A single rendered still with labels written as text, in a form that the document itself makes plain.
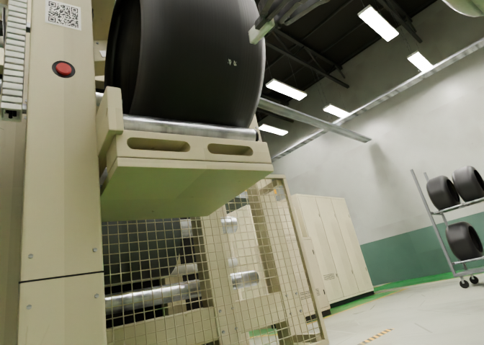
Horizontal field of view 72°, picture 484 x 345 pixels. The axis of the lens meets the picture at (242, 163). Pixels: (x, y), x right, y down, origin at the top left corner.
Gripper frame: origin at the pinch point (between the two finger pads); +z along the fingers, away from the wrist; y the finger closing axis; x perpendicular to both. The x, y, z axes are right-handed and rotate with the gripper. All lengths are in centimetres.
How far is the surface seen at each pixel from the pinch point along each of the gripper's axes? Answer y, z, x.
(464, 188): -517, 190, -8
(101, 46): 17, 74, -39
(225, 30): 2.4, 9.4, -5.3
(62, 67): 33.7, 28.0, 0.3
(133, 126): 21.5, 18.8, 16.5
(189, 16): 11.4, 9.3, -6.1
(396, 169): -1020, 591, -162
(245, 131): -6.1, 18.6, 15.0
